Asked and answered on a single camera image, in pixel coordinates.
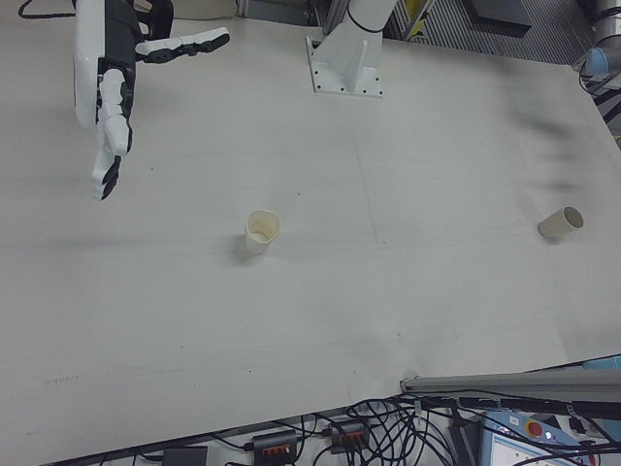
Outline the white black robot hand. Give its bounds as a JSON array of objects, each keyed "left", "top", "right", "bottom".
[{"left": 73, "top": 0, "right": 230, "bottom": 202}]

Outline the smooth beige paper cup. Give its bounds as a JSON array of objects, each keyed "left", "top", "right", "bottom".
[{"left": 537, "top": 205, "right": 585, "bottom": 240}]

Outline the stack of paper cups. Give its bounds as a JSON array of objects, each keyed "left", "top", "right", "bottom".
[{"left": 245, "top": 209, "right": 281, "bottom": 258}]

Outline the ribbed metal plate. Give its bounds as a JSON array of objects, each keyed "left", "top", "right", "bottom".
[{"left": 377, "top": 0, "right": 598, "bottom": 67}]

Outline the flat black box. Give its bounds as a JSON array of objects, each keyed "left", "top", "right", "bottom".
[{"left": 162, "top": 447, "right": 210, "bottom": 466}]

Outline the dark equipment box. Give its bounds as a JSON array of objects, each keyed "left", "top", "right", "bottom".
[{"left": 469, "top": 0, "right": 535, "bottom": 38}]

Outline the black orange power adapter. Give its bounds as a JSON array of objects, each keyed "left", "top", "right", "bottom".
[
  {"left": 251, "top": 428, "right": 298, "bottom": 462},
  {"left": 328, "top": 419, "right": 371, "bottom": 452}
]

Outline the aluminium profile bar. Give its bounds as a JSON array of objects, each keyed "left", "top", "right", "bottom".
[{"left": 400, "top": 353, "right": 621, "bottom": 418}]

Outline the teach pendant with red button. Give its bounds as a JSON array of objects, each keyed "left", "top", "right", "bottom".
[{"left": 477, "top": 410, "right": 621, "bottom": 466}]

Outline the black corrugated cable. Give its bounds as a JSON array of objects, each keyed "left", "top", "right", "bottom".
[{"left": 18, "top": 0, "right": 79, "bottom": 19}]

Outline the aluminium frame post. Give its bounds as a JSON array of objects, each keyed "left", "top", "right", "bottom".
[{"left": 312, "top": 0, "right": 350, "bottom": 38}]

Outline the white pedestal mount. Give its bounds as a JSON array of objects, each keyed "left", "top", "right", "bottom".
[{"left": 304, "top": 0, "right": 388, "bottom": 100}]

